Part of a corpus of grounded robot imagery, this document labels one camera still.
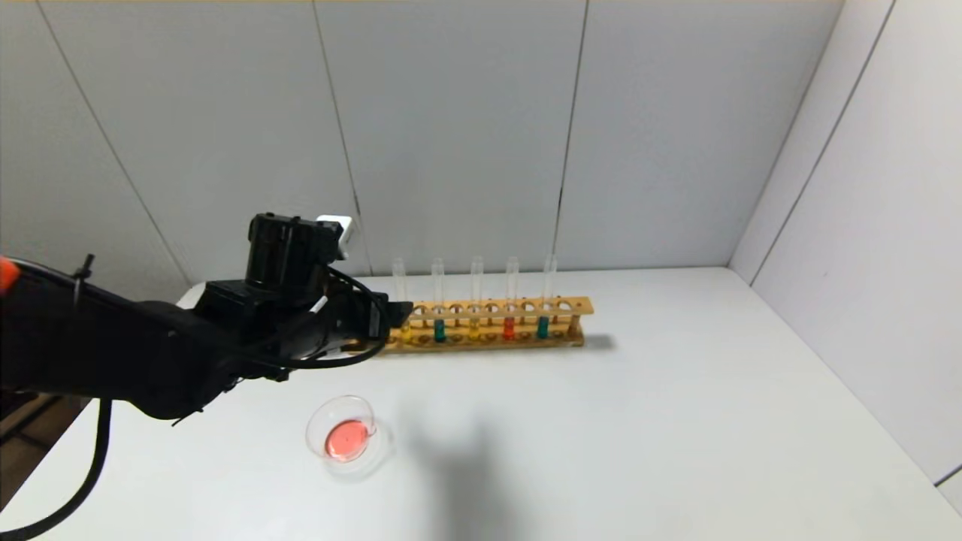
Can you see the clear glass beaker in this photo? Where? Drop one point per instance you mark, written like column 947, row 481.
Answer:
column 347, row 443

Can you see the test tube red pigment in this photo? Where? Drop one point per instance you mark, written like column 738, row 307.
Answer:
column 509, row 328

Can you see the test tube green pigment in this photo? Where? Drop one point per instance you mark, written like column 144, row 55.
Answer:
column 440, row 330
column 543, row 327

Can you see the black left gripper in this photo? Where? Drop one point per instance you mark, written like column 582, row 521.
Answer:
column 374, row 318

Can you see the wooden test tube rack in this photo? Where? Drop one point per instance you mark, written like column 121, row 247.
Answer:
column 488, row 309

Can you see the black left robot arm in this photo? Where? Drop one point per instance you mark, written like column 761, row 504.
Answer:
column 113, row 353

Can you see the test tube yellow pigment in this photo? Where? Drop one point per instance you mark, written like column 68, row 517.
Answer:
column 401, row 274
column 475, row 329

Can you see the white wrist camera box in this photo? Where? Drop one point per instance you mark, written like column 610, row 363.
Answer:
column 338, row 233

